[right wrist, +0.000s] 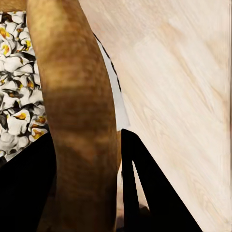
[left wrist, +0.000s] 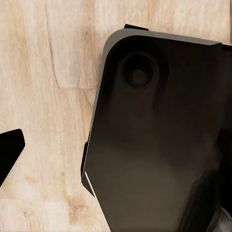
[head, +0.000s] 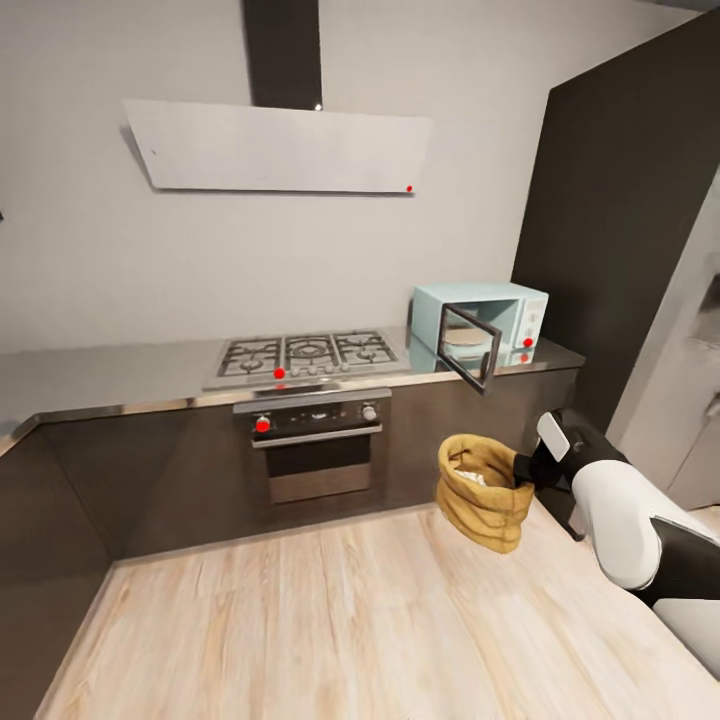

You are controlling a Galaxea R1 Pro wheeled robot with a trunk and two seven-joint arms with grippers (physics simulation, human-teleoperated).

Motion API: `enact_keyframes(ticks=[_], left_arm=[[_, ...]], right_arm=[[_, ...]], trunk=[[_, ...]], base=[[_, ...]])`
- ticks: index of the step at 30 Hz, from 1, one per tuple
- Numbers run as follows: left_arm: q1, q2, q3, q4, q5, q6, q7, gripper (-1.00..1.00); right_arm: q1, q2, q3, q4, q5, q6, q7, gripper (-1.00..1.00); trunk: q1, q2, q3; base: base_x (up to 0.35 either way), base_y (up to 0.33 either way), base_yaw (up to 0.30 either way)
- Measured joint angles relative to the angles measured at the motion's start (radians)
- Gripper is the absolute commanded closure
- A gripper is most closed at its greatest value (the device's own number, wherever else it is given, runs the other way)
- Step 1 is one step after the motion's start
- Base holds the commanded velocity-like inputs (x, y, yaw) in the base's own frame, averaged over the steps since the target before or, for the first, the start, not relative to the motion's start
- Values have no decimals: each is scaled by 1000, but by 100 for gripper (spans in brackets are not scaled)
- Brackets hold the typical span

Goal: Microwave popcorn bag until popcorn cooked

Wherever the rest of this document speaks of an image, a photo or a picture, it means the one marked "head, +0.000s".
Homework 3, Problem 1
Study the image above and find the popcorn bag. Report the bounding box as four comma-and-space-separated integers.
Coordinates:
437, 434, 537, 555

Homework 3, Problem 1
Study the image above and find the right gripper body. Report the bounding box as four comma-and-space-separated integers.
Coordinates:
513, 453, 571, 493

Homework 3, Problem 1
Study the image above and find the microwave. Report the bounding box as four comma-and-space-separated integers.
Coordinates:
411, 281, 549, 397

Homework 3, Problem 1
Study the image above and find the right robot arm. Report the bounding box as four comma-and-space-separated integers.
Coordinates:
513, 407, 720, 683

